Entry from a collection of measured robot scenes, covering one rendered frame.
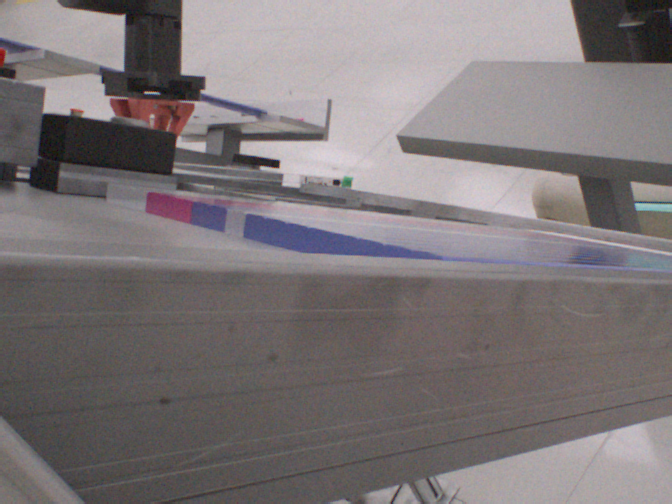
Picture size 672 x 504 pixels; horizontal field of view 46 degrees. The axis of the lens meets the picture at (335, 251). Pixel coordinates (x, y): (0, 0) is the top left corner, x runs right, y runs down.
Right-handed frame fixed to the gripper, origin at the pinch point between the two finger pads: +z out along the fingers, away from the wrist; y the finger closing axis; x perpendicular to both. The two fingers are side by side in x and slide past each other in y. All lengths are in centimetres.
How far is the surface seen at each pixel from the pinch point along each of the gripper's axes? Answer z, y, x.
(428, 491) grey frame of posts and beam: 62, -10, 65
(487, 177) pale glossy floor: 11, -58, 144
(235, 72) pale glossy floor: -19, -233, 186
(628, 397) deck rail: 4, 60, -14
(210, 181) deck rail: 3.1, -8.2, 13.5
